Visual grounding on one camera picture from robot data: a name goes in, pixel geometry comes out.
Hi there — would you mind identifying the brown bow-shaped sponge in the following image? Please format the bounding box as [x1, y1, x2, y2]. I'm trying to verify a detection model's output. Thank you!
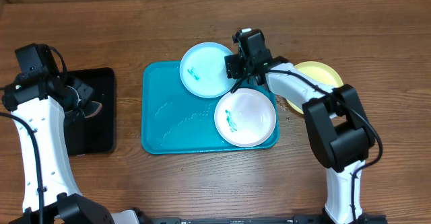
[83, 101, 102, 118]

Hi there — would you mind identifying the yellow-green plate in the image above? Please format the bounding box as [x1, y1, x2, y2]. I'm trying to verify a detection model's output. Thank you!
[288, 61, 344, 114]

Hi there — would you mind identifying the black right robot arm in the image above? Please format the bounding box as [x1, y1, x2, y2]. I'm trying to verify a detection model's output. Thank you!
[225, 54, 383, 223]

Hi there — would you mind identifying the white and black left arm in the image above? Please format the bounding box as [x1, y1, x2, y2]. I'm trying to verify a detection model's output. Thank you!
[2, 76, 145, 224]

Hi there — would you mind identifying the black plastic tray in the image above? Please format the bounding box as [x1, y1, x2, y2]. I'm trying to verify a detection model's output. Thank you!
[65, 67, 117, 156]

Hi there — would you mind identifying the teal plastic serving tray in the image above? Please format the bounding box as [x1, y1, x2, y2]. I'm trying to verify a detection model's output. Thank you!
[141, 61, 280, 155]

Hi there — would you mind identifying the light blue plate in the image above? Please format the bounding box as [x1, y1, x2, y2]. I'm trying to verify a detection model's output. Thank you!
[179, 42, 236, 98]

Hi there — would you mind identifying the white plate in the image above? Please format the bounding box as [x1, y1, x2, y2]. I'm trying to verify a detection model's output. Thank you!
[214, 88, 277, 147]

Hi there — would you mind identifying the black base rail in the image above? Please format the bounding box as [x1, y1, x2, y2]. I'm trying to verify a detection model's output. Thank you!
[134, 213, 388, 224]

